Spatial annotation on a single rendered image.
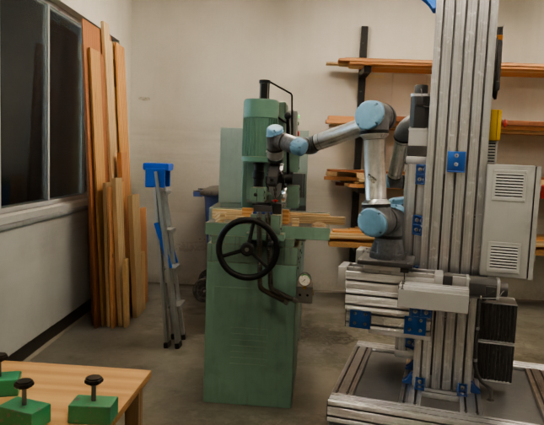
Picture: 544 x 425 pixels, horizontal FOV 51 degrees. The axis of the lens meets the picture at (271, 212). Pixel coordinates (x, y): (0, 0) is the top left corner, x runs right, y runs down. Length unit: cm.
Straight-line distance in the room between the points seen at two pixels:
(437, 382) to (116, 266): 233
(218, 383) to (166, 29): 346
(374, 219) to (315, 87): 312
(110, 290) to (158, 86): 210
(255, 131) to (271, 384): 124
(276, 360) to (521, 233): 127
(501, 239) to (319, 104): 303
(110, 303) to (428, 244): 234
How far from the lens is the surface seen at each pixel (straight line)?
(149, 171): 361
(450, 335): 268
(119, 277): 413
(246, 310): 282
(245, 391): 296
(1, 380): 182
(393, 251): 242
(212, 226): 277
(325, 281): 536
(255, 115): 281
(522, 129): 511
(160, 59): 544
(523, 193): 254
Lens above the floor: 122
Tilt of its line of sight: 6 degrees down
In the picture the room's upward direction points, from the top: 2 degrees clockwise
